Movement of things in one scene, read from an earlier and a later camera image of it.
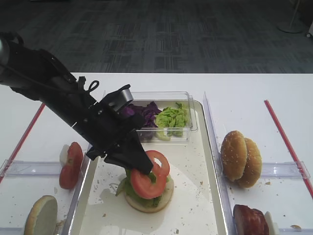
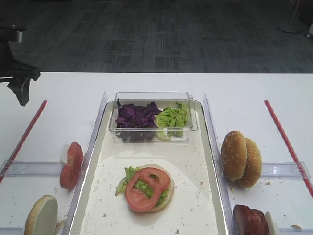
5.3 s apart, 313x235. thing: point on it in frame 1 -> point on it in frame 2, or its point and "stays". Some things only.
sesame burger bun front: (254, 167) stays
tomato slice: (143, 184) -> (138, 200)
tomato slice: (163, 171) -> (158, 180)
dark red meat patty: (249, 221) stays
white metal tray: (195, 208) stays
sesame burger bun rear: (234, 153) stays
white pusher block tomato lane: (63, 155) stays
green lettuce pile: (171, 122) stays
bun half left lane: (42, 219) stays
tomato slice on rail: (69, 173) stays
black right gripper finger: (131, 154) -> (20, 87)
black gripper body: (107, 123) -> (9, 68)
